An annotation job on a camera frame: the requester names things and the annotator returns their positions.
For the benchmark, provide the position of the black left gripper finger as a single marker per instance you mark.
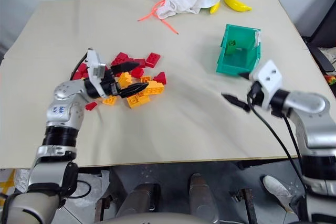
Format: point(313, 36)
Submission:
point(126, 66)
point(134, 89)

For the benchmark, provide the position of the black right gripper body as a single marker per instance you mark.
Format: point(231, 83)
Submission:
point(257, 95)

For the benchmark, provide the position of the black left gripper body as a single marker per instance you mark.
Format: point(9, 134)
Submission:
point(108, 85)

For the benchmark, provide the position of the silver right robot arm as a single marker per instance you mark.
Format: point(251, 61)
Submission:
point(307, 108)

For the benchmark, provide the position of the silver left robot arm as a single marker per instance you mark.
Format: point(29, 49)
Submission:
point(61, 108)

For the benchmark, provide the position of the red toy block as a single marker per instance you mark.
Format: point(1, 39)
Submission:
point(140, 62)
point(137, 73)
point(78, 75)
point(161, 78)
point(153, 59)
point(122, 56)
point(91, 106)
point(82, 67)
point(115, 62)

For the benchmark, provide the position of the yellow toy block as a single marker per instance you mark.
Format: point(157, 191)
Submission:
point(155, 89)
point(146, 79)
point(133, 101)
point(145, 99)
point(109, 100)
point(125, 79)

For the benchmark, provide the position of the teal plastic bin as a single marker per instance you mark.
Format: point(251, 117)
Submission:
point(236, 62)

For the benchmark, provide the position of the green toy block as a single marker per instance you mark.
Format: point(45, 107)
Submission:
point(231, 47)

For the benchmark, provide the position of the white label card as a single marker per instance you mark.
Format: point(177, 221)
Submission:
point(257, 37)

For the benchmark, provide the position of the small yellow toy banana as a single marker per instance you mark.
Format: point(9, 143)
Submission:
point(215, 7)

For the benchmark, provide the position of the large yellow toy banana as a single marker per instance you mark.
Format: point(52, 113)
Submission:
point(235, 1)

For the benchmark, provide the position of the colourful toy fruit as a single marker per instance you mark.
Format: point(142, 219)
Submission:
point(330, 79)

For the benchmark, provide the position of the black chair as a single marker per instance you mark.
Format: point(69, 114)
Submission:
point(321, 35)

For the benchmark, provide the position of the white rounded shape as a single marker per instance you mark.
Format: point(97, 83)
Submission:
point(277, 190)

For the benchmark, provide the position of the dark rounded shape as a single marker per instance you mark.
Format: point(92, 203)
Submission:
point(139, 200)
point(200, 197)

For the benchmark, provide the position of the rusty metal table leg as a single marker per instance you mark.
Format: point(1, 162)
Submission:
point(249, 205)
point(101, 208)

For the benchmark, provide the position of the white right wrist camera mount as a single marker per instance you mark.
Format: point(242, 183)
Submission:
point(269, 79)

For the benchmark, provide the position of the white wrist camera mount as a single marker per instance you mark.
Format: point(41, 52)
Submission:
point(269, 79)
point(95, 67)

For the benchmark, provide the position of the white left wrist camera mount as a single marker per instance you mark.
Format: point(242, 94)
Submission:
point(95, 67)

